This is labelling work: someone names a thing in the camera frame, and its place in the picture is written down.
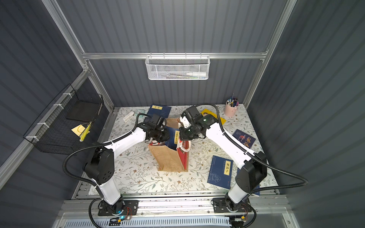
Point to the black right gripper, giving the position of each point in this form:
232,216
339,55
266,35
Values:
185,134

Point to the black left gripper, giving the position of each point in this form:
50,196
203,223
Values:
159,135

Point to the jute canvas Christmas bag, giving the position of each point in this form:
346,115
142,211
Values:
170,160

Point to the blue book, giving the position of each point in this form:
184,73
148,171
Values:
174,138
256,192
220,172
160,110

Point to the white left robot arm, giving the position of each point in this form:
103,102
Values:
100,166

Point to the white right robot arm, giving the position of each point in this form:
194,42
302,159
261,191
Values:
252,166

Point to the yellow cartoon book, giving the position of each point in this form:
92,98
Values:
214,114

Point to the pink pen cup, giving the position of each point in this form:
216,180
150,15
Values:
231,106

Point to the floral table cloth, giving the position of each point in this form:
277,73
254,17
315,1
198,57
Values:
136,170

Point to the white marker in basket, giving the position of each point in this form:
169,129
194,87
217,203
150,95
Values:
195,74

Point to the dark portrait book right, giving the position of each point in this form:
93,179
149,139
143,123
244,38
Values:
244,138

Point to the yellow sticky note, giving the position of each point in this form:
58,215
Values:
81,130

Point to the white wire basket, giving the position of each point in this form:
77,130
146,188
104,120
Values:
173,67

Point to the black wire wall basket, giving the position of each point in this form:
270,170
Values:
51,131

